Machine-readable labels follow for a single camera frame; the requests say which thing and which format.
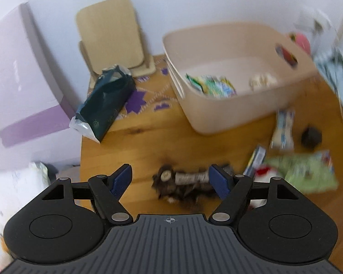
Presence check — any white plush red cap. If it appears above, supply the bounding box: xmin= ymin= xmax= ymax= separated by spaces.
xmin=250 ymin=165 xmax=282 ymax=208

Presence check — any long blue toothpaste box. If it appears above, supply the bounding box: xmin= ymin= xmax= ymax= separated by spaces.
xmin=243 ymin=145 xmax=266 ymax=177

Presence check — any brown furry plush toy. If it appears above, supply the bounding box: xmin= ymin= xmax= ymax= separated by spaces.
xmin=152 ymin=165 xmax=217 ymax=203

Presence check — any green snack packet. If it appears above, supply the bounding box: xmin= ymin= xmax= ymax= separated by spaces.
xmin=264 ymin=150 xmax=338 ymax=194

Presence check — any white blue wrapped snack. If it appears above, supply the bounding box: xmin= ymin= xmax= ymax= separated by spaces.
xmin=270 ymin=110 xmax=295 ymax=151

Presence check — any dark green tissue pack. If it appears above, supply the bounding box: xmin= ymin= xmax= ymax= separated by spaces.
xmin=69 ymin=65 xmax=136 ymax=143

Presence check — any small black cube box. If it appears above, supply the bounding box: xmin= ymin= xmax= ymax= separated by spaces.
xmin=300 ymin=126 xmax=322 ymax=150

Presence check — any colourful snack packet in bin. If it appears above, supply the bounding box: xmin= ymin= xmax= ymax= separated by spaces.
xmin=185 ymin=74 xmax=237 ymax=98

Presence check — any crumpled white tissue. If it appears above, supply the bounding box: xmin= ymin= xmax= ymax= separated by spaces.
xmin=249 ymin=73 xmax=278 ymax=91

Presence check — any beige plastic storage bin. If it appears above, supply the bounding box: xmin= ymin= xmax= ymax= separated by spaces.
xmin=163 ymin=22 xmax=318 ymax=134

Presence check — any light blue plastic bag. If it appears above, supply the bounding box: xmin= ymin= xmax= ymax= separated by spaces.
xmin=314 ymin=48 xmax=343 ymax=106

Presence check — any pink green plush ball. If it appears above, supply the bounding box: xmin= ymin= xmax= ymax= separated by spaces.
xmin=288 ymin=32 xmax=311 ymax=56

